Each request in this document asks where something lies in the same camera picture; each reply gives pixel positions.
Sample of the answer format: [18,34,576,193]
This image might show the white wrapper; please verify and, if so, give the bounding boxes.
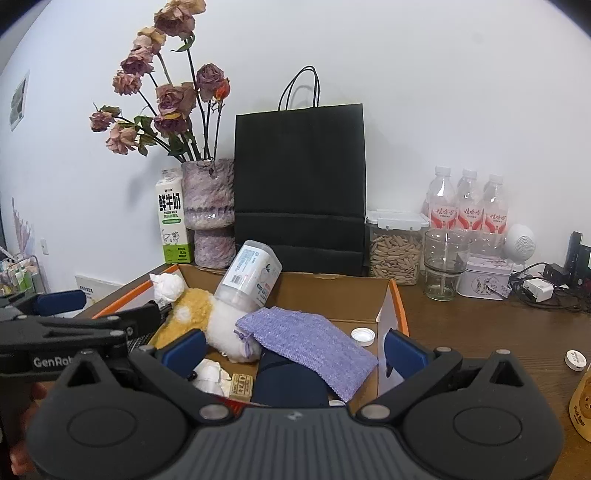
[190,359,231,397]

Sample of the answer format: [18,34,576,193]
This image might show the white bottle cap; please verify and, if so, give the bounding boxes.
[351,327,376,347]

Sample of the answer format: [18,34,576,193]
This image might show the purple knitted cloth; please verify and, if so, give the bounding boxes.
[236,307,379,402]

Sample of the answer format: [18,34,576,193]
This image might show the clear plastic jar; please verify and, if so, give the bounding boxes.
[214,240,283,313]

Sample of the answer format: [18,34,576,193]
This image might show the small white round object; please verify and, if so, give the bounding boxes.
[564,349,588,372]

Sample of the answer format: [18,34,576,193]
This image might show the left hand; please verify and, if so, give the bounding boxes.
[1,380,48,479]

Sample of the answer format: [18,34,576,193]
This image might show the orange white plush toy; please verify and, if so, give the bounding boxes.
[149,273,262,363]

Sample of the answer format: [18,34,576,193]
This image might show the white paper box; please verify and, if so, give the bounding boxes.
[75,275,121,307]

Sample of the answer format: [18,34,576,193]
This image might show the small gold box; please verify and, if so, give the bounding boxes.
[229,373,253,403]

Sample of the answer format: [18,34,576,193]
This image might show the orange red cardboard box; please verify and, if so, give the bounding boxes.
[80,264,410,413]

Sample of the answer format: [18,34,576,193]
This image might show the navy blue pouch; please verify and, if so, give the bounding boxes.
[250,349,329,408]

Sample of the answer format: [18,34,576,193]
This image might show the clear drinking glass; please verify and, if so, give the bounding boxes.
[423,229,471,302]

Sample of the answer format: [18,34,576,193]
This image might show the white floral tin box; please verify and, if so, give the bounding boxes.
[457,255,513,301]

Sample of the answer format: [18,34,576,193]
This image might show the clear container with grains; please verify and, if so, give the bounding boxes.
[366,210,430,286]

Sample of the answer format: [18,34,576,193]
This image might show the right water bottle red label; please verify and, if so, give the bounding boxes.
[480,174,509,256]

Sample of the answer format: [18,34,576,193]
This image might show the water bottle red label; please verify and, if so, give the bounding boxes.
[422,166,458,230]
[457,169,484,232]
[480,174,509,256]

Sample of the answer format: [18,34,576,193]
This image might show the left water bottle red label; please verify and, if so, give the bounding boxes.
[422,166,458,230]

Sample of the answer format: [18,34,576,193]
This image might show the white round speaker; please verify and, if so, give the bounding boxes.
[502,224,536,264]

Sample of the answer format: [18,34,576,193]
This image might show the middle water bottle red label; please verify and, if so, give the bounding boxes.
[457,169,484,232]

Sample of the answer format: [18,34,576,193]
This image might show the green white milk carton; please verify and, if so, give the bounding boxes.
[155,167,193,264]

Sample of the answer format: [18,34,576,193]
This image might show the purple speckled vase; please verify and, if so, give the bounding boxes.
[181,159,235,269]

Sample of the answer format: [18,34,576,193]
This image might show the yellow ceramic mug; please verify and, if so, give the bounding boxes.
[568,368,591,442]

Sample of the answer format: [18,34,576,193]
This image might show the black devices on desk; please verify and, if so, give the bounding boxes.
[549,231,590,288]

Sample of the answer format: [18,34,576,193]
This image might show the black paper shopping bag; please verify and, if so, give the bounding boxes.
[235,81,367,276]

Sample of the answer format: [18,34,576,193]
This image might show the dried rose bouquet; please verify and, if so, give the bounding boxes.
[89,1,230,169]

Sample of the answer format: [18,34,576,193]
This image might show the wire rack with items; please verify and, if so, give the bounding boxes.
[0,248,46,296]

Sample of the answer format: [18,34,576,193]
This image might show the white charger with black cables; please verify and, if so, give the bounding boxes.
[509,262,569,310]

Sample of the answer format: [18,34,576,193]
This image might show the wall picture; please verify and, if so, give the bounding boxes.
[9,73,29,131]

